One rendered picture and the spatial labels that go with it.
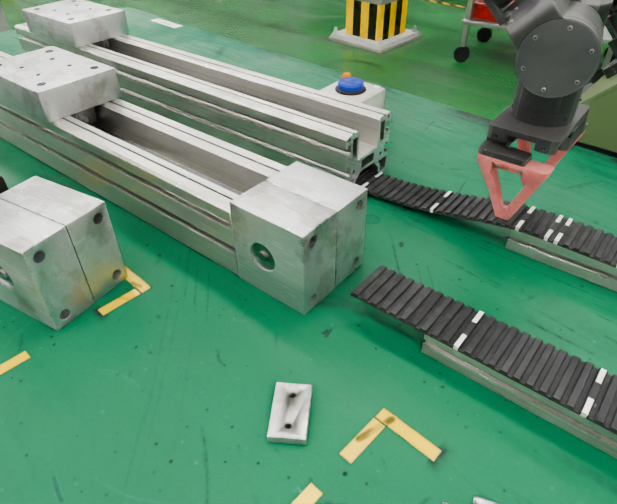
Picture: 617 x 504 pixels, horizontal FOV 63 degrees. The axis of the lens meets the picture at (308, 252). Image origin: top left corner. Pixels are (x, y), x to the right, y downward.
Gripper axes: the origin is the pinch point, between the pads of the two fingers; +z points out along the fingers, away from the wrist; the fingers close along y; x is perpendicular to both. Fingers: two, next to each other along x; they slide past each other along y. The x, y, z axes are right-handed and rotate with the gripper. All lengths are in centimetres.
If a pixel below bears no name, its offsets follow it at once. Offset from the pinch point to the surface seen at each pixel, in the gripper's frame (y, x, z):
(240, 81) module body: -2.6, -44.1, -1.9
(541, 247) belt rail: 2.1, 4.3, 3.9
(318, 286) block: 21.7, -10.4, 3.5
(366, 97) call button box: -12.2, -27.5, -0.3
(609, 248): 0.1, 10.1, 2.5
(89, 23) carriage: 1, -76, -6
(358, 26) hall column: -272, -200, 72
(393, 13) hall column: -285, -180, 63
